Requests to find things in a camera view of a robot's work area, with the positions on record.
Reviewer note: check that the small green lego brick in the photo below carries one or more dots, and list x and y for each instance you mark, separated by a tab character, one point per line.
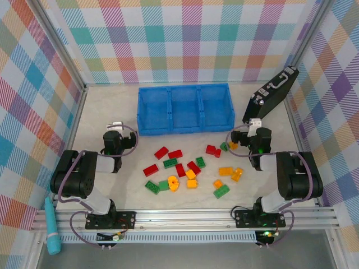
224	146

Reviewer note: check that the small red lego brick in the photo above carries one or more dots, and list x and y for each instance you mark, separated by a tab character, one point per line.
218	153

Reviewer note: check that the red square lego brick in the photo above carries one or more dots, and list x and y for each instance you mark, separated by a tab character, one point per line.
211	149

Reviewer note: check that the green square lego brick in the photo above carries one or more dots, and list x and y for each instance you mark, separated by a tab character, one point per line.
164	185

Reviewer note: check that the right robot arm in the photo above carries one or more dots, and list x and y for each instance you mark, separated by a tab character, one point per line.
297	179

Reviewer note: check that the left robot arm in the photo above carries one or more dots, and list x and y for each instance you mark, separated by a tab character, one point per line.
73	179

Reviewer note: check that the black briefcase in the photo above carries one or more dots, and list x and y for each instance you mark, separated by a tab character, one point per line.
269	98

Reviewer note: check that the teal cylinder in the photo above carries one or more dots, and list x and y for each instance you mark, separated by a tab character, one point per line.
52	229

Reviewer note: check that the grey metal sheet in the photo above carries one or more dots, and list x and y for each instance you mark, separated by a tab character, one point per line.
182	257

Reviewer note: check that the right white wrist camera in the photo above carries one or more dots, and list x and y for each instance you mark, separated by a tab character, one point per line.
255	124

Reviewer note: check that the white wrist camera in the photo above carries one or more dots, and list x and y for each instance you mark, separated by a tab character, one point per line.
255	124
115	125

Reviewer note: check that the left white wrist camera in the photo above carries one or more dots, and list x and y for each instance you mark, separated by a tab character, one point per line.
115	125

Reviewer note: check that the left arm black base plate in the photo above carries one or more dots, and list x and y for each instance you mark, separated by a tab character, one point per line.
126	220

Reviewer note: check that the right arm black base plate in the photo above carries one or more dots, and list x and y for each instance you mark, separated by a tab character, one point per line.
244	218

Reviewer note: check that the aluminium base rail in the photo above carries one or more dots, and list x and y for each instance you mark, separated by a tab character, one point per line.
182	221

